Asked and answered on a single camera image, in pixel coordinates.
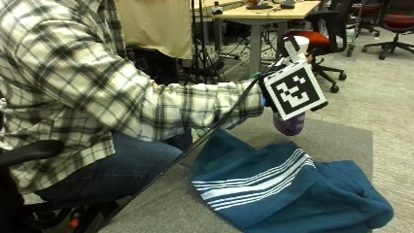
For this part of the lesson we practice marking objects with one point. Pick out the purple spray bottle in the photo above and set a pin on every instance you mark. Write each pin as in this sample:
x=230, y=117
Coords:
x=289, y=126

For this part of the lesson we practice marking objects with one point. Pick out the white cube of black markers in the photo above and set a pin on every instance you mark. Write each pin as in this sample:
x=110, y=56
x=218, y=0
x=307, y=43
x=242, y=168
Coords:
x=296, y=90

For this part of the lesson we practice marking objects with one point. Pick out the black tripod stand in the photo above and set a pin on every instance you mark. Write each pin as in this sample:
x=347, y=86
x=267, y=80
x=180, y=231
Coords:
x=203, y=58

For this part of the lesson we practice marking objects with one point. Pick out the red and black office chair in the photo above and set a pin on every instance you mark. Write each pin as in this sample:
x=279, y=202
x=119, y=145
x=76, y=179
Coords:
x=397, y=19
x=321, y=42

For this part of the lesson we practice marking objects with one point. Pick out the wooden desk with grey legs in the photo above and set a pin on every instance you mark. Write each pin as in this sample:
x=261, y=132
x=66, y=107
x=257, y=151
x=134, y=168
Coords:
x=267, y=14

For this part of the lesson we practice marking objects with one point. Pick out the black device on desk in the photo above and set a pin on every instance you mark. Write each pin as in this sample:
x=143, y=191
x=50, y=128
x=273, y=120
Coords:
x=288, y=5
x=259, y=6

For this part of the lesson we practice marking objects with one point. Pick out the blue towel with white stripes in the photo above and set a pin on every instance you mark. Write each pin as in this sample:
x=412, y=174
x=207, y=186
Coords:
x=276, y=187

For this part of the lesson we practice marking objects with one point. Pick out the the person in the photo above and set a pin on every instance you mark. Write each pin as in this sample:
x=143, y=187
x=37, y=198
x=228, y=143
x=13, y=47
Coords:
x=64, y=97

